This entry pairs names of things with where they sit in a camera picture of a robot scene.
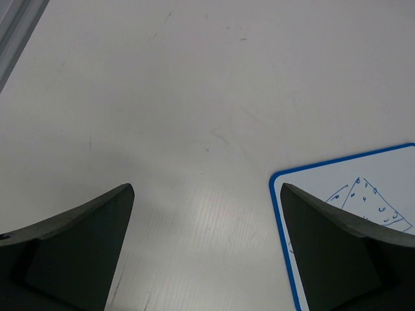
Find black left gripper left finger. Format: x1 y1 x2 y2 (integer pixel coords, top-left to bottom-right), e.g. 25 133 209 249
1 183 134 310

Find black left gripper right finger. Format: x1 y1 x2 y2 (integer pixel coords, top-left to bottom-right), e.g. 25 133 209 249
280 183 414 310

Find aluminium frame left rail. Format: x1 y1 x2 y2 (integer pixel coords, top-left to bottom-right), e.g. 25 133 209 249
0 0 49 91

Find blue framed whiteboard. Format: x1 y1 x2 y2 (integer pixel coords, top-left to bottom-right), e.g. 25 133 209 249
269 143 414 310

